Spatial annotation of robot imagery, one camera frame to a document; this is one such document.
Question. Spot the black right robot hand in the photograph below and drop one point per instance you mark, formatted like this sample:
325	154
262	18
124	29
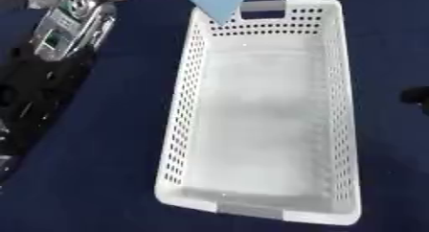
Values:
418	97

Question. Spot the white perforated plastic basket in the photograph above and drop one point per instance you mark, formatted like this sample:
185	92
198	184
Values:
262	120

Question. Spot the light blue triangular sheet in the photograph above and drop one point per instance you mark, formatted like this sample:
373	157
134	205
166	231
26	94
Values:
215	1

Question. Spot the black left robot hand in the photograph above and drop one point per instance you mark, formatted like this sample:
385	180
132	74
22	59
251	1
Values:
39	82

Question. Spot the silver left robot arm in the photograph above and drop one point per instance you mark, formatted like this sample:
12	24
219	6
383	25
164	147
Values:
70	25

